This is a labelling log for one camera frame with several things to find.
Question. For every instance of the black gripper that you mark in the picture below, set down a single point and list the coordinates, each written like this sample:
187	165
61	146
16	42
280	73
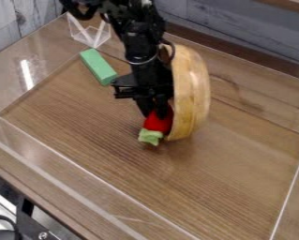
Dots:
148	81

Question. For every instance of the red plush strawberry toy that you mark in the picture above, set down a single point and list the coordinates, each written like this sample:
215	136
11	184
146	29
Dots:
155	128

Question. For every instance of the light wooden bowl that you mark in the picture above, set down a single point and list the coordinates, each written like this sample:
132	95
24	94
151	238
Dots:
190	100

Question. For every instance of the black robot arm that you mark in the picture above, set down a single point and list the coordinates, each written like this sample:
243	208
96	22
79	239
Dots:
139	27

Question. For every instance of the green rectangular block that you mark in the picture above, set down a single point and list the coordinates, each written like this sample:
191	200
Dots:
99	66

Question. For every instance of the clear acrylic corner bracket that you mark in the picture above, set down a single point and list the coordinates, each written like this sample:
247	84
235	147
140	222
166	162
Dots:
92	36

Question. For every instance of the black table leg frame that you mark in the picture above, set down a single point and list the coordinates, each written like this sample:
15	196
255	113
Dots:
31	229

